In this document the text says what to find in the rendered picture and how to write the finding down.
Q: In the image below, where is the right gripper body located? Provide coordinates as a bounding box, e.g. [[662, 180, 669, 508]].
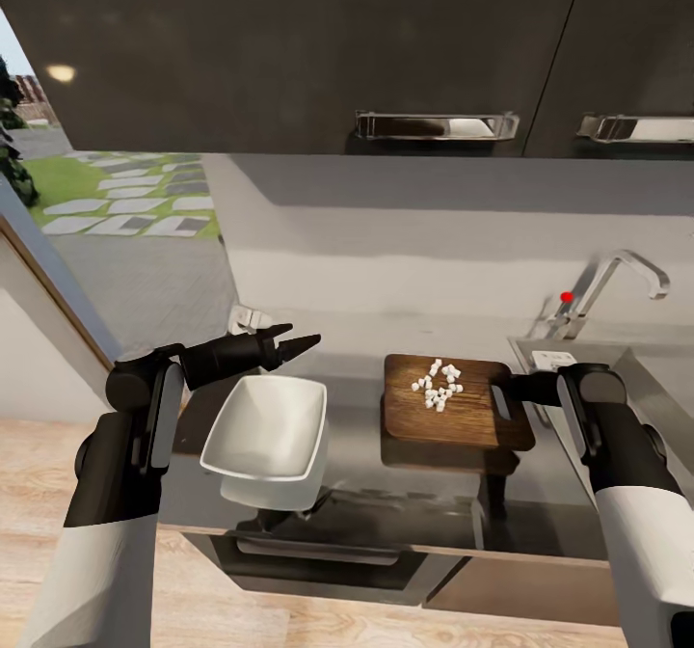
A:
[[507, 372, 553, 406]]

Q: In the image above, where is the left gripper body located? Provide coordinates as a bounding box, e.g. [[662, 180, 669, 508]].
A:
[[209, 329, 280, 381]]

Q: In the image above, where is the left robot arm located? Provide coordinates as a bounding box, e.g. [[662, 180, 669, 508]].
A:
[[15, 304, 321, 648]]

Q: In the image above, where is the bowl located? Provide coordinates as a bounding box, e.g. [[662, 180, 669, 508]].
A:
[[200, 374, 328, 482]]

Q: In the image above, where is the cutting board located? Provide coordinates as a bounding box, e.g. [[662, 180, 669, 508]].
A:
[[384, 354, 536, 452]]

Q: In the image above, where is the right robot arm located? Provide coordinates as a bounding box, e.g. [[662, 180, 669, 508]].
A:
[[501, 351, 694, 648]]

